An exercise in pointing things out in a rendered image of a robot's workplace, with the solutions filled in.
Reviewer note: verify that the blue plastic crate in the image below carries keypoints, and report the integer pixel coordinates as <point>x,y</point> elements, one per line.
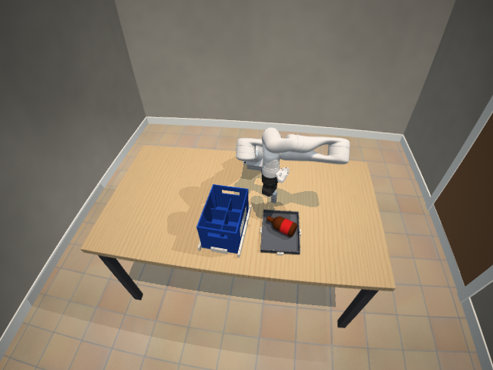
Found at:
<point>223,215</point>

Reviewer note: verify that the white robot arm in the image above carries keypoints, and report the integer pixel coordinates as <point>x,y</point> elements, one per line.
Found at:
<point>293,148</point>

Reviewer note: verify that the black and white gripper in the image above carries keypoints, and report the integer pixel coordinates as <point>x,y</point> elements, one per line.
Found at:
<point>271,177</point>

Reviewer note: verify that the brown bottle with red label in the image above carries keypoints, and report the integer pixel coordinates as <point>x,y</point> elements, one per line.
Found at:
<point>283,225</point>

